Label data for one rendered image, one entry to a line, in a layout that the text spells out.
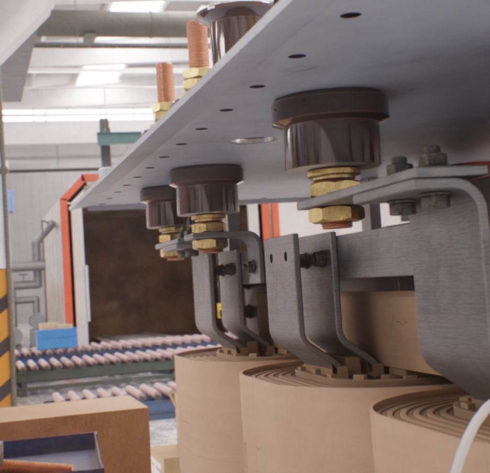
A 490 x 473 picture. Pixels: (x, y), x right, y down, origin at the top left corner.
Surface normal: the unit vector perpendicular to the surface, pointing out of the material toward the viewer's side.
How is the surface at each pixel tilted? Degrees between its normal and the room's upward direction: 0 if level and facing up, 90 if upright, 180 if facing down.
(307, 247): 90
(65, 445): 90
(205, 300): 90
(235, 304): 90
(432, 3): 180
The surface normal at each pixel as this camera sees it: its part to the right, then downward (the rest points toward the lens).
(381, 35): 0.06, 1.00
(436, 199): 0.03, -0.06
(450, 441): -0.95, 0.04
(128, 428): 0.25, -0.07
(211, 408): -0.77, 0.01
